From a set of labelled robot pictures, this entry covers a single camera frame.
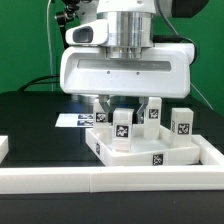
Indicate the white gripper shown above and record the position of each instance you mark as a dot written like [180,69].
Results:
[161,71]

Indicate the white square table top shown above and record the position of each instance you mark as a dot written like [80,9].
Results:
[143,152]

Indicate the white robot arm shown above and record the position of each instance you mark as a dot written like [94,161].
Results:
[114,52]

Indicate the white marker base plate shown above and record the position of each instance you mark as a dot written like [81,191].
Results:
[74,120]

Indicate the white right fence rail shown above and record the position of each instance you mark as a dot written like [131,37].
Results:
[209,155]

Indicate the white fence rail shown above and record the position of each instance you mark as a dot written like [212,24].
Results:
[209,155]
[110,179]
[4,148]

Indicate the white left fence rail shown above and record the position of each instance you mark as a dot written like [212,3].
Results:
[4,148]

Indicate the white front fence rail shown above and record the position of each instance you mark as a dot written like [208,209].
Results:
[110,179]

